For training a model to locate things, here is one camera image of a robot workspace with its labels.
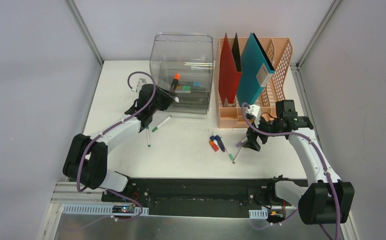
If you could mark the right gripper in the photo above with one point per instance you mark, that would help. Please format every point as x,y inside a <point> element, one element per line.
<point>252,135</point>

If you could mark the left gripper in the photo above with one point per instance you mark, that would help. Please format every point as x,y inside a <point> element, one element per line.
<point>165,99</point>

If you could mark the black highlighter green cap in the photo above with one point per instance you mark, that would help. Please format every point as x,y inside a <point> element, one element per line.
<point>183,89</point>

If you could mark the black highlighter orange cap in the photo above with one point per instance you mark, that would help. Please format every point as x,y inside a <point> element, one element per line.
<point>175,82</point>

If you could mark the black highlighter blue cap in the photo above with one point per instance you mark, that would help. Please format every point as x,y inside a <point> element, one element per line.
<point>190,83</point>

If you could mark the clear grey drawer organizer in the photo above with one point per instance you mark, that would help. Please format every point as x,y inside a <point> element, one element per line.
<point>190,55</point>

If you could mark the red folder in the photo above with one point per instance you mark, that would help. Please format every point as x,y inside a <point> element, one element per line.
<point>230,71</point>

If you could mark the teal blue folder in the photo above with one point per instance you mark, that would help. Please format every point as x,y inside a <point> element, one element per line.
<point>257,70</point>

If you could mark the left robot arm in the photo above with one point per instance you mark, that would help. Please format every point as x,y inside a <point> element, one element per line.
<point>87,159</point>

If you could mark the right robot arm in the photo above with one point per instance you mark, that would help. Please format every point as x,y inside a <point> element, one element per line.
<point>327,199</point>

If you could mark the thin white pen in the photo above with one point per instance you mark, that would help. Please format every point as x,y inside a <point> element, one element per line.
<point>239,129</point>

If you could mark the white marker green tip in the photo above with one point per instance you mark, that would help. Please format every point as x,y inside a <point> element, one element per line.
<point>227,150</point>

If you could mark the orange red marker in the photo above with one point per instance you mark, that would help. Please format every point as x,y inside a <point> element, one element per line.
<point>214,146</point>

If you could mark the peach plastic file rack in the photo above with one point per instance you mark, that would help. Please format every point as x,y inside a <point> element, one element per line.
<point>280,51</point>

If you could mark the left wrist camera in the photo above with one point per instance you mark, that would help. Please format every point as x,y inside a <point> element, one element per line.
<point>137,88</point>

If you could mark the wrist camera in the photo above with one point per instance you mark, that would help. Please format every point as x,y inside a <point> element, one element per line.
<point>137,88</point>
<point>253,112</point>

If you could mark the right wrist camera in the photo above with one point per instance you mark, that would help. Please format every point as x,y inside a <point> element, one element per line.
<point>253,112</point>

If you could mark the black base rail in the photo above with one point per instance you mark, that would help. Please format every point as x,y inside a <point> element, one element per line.
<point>190,197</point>

